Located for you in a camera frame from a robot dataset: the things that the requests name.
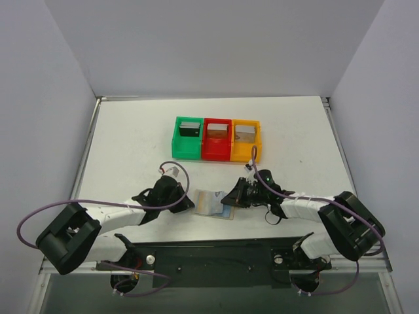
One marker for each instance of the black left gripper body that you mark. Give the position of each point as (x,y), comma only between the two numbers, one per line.
(178,197)

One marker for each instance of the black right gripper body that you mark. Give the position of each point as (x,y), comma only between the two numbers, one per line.
(241,191)

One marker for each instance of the beige leather card holder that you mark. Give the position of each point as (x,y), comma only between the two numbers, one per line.
(228,212)

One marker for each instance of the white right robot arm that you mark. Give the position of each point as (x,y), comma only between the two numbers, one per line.
(350,228)

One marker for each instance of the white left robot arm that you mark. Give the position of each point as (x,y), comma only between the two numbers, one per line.
(78,234)

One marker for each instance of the cards in yellow bin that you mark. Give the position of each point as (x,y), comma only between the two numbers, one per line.
(244,133)

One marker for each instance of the black cards in green bin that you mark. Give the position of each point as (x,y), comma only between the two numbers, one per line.
(189,129)

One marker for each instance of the cards in red bin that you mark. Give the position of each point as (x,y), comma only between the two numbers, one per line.
(217,131)

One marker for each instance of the green plastic bin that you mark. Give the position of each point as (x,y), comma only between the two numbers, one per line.
(186,148)

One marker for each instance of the yellow plastic bin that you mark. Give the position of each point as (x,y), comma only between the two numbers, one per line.
(241,152)

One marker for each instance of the red plastic bin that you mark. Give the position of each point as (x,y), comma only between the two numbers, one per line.
(216,149)

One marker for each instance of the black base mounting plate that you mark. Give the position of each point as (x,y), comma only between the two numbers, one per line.
(222,263)

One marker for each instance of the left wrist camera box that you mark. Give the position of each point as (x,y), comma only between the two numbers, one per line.
(172,172)

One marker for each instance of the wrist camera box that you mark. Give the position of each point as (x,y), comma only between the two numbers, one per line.
(250,167)
(172,172)

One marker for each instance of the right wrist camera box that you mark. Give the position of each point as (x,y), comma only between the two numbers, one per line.
(250,167)

